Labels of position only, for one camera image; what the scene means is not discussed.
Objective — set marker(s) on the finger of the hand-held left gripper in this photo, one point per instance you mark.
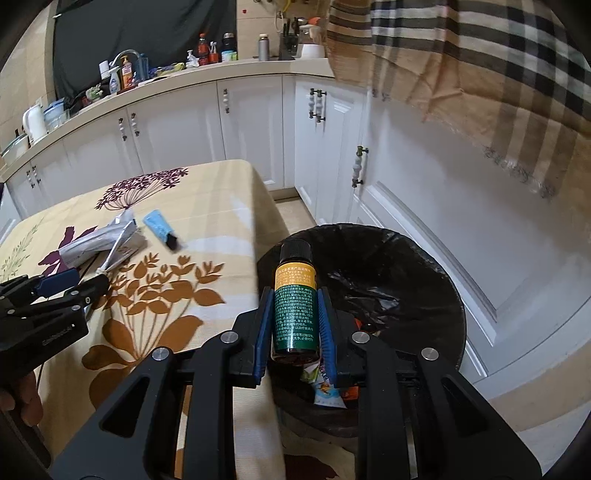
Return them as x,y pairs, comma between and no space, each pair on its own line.
55,282
92,288

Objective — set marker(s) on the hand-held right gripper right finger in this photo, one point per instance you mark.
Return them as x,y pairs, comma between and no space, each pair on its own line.
325,337

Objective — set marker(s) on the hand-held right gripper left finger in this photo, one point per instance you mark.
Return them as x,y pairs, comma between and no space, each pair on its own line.
263,332

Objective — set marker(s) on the green label dark bottle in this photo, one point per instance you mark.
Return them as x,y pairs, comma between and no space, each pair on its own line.
295,314

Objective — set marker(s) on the white paper sleeve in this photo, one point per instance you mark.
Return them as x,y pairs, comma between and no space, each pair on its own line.
117,251

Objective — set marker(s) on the trash bin with black bag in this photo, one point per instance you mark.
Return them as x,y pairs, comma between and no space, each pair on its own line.
392,277

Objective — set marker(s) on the person's left hand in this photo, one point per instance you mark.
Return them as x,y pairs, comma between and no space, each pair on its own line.
25,397

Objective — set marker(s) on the grey foil packet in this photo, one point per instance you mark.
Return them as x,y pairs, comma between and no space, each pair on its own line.
92,241

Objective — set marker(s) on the colourful snack wrapper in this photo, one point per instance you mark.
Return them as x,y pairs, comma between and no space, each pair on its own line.
323,392

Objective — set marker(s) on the orange plastic bag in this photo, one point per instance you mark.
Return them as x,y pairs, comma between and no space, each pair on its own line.
352,393

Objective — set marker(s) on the light blue tube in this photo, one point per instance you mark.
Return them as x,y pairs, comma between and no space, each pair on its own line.
157,224

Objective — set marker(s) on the floral tablecloth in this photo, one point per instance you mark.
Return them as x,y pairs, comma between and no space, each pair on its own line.
184,207

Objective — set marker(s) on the pot with glass lid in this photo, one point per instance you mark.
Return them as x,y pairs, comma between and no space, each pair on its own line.
16,150

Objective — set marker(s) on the white kitchen cabinets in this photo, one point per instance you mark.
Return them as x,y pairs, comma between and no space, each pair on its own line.
415,207

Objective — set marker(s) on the white kettle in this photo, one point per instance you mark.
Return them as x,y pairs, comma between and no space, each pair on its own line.
34,122

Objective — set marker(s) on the clear plastic container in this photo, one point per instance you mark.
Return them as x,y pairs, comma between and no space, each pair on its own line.
57,114

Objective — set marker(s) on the small green plant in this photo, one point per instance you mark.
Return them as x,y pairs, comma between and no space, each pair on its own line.
92,94

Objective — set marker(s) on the white cleaner bottle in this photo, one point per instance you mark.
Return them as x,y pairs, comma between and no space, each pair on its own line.
110,81

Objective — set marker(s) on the orange dish soap bottle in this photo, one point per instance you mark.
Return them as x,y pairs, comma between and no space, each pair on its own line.
126,74

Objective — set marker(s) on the yellow green sponge pack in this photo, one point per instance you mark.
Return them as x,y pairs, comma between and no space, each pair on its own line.
168,69

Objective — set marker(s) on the chrome faucet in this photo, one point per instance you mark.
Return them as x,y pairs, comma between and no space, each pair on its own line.
131,54

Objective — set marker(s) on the small red bottle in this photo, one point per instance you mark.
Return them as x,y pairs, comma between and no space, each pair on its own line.
213,54

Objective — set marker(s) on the dark sauce bottle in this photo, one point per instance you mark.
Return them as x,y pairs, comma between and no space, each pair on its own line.
202,48

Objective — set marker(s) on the dark bottle pale label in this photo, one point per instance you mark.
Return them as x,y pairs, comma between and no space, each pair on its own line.
228,46

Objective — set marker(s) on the steel thermos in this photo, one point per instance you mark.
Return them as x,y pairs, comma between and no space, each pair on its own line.
263,47

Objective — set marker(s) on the black knife block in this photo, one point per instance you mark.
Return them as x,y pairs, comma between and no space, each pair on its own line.
288,41

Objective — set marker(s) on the white blender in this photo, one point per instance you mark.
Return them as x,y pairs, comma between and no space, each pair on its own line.
311,44

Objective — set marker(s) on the plaid cloth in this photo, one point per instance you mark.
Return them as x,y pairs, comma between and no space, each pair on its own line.
461,60

